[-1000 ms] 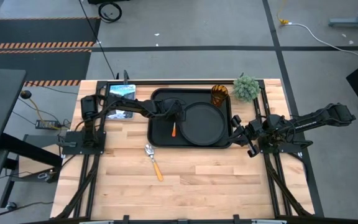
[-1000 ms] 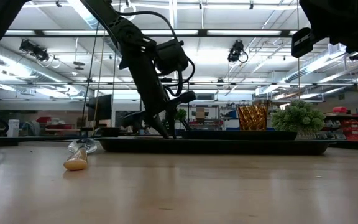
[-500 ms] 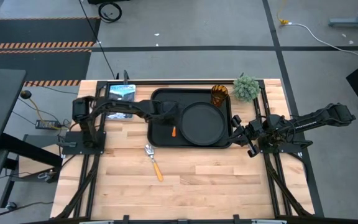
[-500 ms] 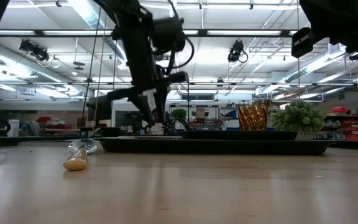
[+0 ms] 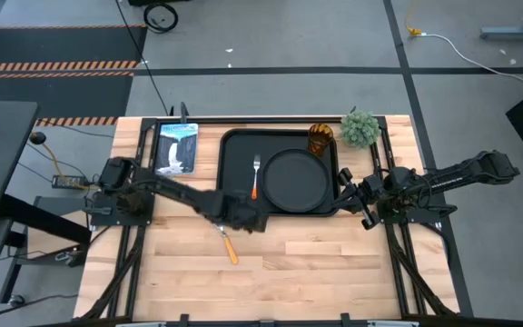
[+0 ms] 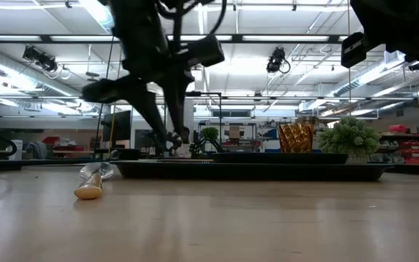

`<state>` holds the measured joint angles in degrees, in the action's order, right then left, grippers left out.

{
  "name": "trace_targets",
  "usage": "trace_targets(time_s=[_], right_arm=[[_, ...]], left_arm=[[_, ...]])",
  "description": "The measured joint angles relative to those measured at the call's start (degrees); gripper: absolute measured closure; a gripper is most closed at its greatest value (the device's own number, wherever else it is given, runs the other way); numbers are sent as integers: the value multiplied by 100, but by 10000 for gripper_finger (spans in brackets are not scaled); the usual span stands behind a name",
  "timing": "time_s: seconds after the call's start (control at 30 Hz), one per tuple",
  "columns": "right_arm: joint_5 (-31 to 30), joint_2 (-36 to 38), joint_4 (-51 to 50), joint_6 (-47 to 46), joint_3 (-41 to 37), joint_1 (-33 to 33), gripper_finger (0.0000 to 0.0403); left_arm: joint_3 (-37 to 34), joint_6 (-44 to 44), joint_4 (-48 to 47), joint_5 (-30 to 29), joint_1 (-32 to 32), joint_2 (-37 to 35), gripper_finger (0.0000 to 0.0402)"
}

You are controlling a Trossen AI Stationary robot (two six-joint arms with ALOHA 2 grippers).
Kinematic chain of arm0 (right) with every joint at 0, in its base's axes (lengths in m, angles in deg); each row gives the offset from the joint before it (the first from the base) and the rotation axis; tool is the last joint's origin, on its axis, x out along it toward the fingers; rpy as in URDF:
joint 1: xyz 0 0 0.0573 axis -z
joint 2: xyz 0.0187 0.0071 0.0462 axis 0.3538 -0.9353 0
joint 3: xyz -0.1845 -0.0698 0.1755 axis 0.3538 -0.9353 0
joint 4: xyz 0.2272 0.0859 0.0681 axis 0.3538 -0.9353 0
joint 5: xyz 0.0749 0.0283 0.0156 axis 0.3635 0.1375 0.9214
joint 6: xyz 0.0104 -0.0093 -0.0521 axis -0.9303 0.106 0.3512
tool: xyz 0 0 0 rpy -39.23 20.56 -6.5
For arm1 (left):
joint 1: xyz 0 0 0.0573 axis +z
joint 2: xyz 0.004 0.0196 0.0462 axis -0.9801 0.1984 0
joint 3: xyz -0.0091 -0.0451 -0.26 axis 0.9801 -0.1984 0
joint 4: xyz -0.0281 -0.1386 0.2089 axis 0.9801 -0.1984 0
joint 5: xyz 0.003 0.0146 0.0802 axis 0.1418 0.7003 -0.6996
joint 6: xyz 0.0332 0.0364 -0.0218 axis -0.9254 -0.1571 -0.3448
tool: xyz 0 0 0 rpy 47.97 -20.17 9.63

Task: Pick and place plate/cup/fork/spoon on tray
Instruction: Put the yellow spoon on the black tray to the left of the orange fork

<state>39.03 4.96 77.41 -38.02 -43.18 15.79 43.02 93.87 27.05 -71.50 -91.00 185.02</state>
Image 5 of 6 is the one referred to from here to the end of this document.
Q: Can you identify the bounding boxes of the black power adapter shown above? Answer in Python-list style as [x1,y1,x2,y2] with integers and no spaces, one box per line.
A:
[51,174,86,190]

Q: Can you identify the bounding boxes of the waterfall picture book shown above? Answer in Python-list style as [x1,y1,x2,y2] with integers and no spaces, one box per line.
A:
[154,122,200,176]

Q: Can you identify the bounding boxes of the coiled black cable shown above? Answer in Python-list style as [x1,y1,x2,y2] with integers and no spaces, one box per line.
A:
[143,2,180,35]

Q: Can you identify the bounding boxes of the amber faceted plastic cup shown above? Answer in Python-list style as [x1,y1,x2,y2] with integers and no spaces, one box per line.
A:
[306,123,335,159]

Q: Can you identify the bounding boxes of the black aluminium table frame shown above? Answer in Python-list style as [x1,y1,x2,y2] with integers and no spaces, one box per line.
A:
[79,115,462,327]

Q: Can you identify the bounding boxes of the black desk leg frame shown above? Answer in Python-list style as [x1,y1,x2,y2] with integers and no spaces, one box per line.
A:
[0,193,93,305]

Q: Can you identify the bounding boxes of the black round plate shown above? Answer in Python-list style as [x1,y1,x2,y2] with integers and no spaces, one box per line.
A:
[261,148,331,213]

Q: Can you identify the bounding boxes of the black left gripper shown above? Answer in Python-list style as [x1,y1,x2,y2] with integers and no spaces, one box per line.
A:
[215,193,271,235]

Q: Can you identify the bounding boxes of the metal fork red-orange handle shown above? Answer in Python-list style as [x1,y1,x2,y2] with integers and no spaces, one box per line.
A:
[251,154,262,202]

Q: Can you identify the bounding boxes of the metal spoon yellow-orange handle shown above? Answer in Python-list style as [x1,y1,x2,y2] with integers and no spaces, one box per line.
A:
[214,224,240,266]

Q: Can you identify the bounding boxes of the silver carabiner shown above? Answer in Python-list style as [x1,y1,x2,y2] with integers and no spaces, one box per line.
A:
[54,248,80,263]

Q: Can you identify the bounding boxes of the small green artificial plant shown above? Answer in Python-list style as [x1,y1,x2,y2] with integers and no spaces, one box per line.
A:
[339,108,382,150]

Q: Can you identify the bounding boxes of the long black floor cable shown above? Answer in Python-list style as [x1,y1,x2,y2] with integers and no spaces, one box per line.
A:
[114,0,172,117]

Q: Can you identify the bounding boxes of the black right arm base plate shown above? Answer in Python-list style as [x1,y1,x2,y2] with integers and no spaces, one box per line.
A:
[377,199,458,224]

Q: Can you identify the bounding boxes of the black rectangular tray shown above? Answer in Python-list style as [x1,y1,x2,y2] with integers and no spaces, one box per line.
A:
[216,128,340,218]

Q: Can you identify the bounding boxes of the white floor cable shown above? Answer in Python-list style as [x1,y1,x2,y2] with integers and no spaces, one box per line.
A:
[422,33,523,95]

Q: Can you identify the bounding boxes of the yellow plug cable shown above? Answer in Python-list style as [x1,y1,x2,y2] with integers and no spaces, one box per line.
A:
[404,6,425,37]

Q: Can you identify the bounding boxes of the black hazard-striped floor mat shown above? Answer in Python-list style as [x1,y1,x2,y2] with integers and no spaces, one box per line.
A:
[0,71,134,127]
[0,25,148,72]

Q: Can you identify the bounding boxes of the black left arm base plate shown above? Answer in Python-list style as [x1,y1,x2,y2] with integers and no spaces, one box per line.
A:
[89,190,156,227]

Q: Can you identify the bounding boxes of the grey table foot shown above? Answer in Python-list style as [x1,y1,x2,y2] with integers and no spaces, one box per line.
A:
[479,0,523,43]

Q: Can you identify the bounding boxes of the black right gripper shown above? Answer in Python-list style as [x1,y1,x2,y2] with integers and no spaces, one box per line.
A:
[331,167,388,231]

